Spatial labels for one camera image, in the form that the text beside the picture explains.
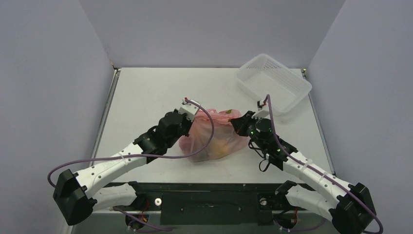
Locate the pink plastic bag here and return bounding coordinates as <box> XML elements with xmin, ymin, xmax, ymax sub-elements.
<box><xmin>179</xmin><ymin>109</ymin><xmax>248</xmax><ymax>162</ymax></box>

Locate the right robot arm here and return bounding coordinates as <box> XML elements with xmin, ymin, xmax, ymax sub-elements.
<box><xmin>230</xmin><ymin>111</ymin><xmax>377</xmax><ymax>234</ymax></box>

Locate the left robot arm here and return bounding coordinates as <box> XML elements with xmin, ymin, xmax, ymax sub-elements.
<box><xmin>53</xmin><ymin>105</ymin><xmax>199</xmax><ymax>225</ymax></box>

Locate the yellow fake lemon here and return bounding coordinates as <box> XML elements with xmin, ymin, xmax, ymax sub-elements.
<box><xmin>212</xmin><ymin>144</ymin><xmax>232</xmax><ymax>158</ymax></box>

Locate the white plastic basket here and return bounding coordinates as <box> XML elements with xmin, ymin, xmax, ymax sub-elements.
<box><xmin>235</xmin><ymin>54</ymin><xmax>312</xmax><ymax>116</ymax></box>

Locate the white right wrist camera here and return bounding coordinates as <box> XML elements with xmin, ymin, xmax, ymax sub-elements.
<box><xmin>252</xmin><ymin>99</ymin><xmax>270</xmax><ymax>119</ymax></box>

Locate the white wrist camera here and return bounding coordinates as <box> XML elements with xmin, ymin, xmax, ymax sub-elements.
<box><xmin>178</xmin><ymin>97</ymin><xmax>200</xmax><ymax>122</ymax></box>
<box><xmin>252</xmin><ymin>99</ymin><xmax>270</xmax><ymax>119</ymax></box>

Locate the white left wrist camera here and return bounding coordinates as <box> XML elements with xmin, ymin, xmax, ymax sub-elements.
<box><xmin>178</xmin><ymin>97</ymin><xmax>200</xmax><ymax>122</ymax></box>

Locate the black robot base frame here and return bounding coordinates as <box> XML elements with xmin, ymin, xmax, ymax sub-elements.
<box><xmin>121</xmin><ymin>182</ymin><xmax>303</xmax><ymax>227</ymax></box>

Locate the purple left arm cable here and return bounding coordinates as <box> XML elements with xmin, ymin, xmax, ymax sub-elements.
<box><xmin>47</xmin><ymin>98</ymin><xmax>215</xmax><ymax>189</ymax></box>

